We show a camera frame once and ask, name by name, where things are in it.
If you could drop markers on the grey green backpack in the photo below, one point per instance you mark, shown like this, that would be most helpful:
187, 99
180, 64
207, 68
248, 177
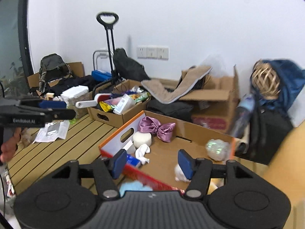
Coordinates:
52, 67

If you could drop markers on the beige fleece mat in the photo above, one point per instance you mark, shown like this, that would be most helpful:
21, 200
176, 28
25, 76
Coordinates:
190, 80

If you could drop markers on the person's left hand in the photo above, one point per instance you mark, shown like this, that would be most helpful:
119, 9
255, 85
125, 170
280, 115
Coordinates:
9, 147

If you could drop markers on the pink satin bow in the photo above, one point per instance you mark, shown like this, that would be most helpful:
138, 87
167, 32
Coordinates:
164, 131

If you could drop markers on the blue tissue packet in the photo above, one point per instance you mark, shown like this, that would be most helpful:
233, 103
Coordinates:
133, 161

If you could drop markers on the white wall socket strip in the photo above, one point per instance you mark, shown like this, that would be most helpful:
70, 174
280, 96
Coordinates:
153, 52

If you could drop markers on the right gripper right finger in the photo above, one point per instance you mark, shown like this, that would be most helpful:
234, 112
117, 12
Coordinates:
198, 171

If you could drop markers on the white round sponge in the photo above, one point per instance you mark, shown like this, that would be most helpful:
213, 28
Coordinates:
140, 138

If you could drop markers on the white lint roller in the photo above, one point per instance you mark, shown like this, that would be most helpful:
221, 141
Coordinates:
93, 103

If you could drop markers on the black trolley handle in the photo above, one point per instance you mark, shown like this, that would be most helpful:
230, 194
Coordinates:
108, 26

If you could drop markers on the red orange cardboard tray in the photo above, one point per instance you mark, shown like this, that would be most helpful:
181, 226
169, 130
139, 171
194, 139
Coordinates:
159, 173

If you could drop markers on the small brown cardboard box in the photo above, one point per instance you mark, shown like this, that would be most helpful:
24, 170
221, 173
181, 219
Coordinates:
110, 118

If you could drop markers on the woven rattan ball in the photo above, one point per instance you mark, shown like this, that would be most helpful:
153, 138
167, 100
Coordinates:
265, 79

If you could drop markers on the dark blue jacket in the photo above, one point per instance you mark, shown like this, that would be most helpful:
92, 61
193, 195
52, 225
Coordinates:
291, 84

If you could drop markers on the blue water bottle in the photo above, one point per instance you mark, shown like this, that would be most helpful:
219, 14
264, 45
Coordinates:
242, 116

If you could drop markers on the large open cardboard box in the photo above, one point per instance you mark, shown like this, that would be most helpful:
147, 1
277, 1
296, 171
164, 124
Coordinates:
215, 103

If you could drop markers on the black bag on trolley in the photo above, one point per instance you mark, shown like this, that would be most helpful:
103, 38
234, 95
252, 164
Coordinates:
127, 67

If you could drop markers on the white paper sheets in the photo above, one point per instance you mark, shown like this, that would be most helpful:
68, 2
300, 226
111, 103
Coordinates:
52, 131

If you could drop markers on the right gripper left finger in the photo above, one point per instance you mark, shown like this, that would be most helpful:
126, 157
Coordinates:
105, 170

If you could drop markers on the white crumpled cloth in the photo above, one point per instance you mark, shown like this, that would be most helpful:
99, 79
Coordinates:
141, 152

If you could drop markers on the light blue plush toy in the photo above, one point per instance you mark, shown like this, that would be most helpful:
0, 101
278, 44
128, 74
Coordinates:
133, 186

